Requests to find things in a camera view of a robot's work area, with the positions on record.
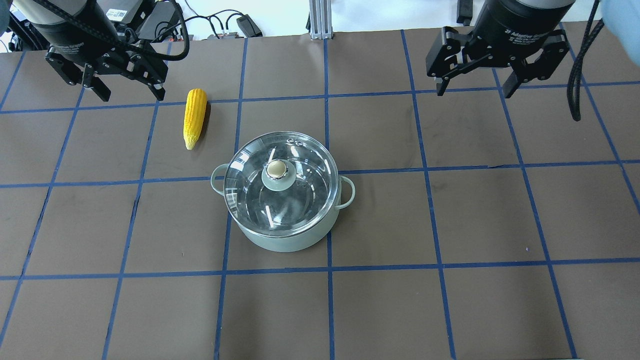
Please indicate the glass pot lid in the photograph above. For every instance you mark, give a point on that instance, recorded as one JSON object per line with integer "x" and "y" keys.
{"x": 281, "y": 182}

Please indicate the aluminium frame post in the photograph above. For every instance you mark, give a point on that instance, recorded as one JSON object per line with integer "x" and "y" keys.
{"x": 320, "y": 20}

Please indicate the black power adapter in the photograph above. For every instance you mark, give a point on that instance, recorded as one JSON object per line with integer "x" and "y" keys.
{"x": 248, "y": 27}

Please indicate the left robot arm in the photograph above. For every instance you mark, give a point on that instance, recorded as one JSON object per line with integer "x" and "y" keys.
{"x": 128, "y": 16}

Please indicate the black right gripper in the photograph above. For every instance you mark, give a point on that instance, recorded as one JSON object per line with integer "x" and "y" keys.
{"x": 522, "y": 25}

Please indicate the yellow corn cob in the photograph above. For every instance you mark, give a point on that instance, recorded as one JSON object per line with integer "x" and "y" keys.
{"x": 194, "y": 117}

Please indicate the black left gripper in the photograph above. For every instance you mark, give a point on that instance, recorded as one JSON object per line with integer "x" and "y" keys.
{"x": 75, "y": 31}

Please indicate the pale green cooking pot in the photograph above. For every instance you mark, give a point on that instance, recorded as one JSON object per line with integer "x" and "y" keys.
{"x": 285, "y": 220}

